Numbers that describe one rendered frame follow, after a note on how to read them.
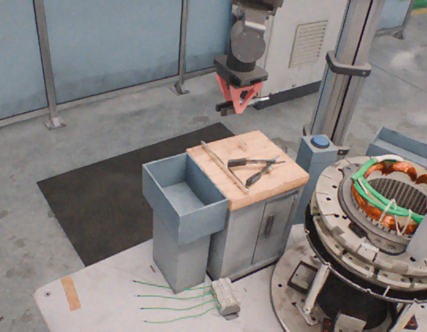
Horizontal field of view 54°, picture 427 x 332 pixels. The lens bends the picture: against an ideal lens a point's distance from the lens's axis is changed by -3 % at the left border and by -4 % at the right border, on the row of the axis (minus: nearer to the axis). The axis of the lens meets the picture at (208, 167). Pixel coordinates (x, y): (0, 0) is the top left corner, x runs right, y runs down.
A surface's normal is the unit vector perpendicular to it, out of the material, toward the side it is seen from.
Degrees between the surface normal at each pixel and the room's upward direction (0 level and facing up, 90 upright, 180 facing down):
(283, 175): 0
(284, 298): 0
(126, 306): 0
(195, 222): 90
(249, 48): 91
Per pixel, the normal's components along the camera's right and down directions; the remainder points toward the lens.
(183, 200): 0.09, -0.78
